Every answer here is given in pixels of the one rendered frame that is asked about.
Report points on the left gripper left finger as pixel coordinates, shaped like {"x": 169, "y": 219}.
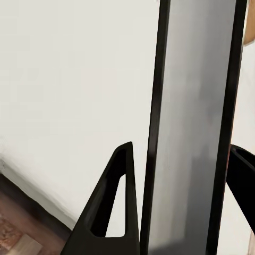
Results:
{"x": 89, "y": 234}

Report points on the bed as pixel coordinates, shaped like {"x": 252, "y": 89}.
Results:
{"x": 76, "y": 79}

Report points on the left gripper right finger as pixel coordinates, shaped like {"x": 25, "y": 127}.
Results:
{"x": 241, "y": 181}

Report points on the hardback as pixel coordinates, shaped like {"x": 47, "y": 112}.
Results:
{"x": 196, "y": 78}

